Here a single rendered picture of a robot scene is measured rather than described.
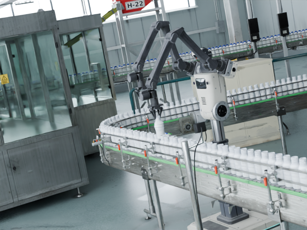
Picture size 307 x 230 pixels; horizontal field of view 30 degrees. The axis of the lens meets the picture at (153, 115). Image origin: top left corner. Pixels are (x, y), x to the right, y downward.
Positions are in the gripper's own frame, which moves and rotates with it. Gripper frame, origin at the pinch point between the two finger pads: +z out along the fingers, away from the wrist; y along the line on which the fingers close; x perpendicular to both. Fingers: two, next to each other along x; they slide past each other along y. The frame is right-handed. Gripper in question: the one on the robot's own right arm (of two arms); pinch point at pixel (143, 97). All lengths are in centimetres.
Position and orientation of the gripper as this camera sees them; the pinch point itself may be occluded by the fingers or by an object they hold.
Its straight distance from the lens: 457.0
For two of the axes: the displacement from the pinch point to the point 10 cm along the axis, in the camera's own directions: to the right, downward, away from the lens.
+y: -8.6, 2.3, -4.5
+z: 1.8, 9.7, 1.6
